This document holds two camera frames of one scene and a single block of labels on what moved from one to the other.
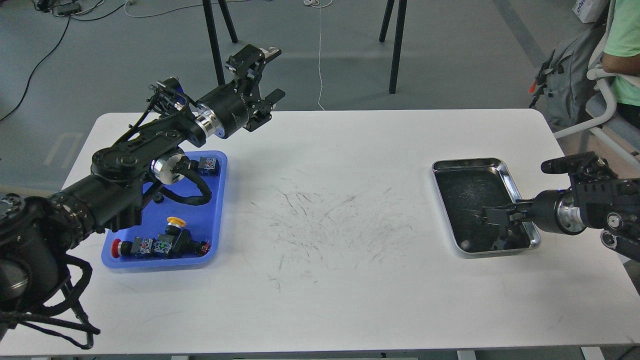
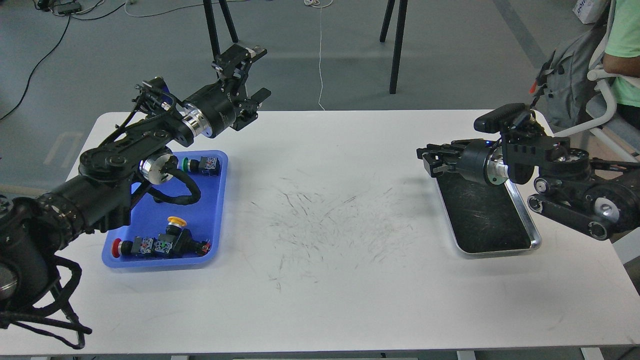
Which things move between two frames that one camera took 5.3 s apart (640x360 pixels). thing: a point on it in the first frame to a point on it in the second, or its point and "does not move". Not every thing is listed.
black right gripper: x=557 y=211 to x=478 y=160
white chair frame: x=597 y=71 does not move
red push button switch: x=163 y=245 does not move
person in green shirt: x=621 y=59 does not move
